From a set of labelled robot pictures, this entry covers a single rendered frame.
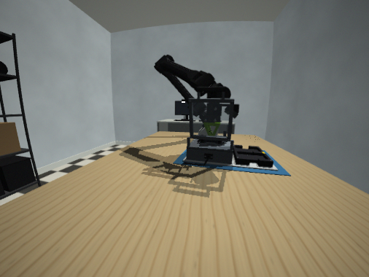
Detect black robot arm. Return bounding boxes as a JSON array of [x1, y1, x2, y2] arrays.
[[154, 55, 239, 119]]

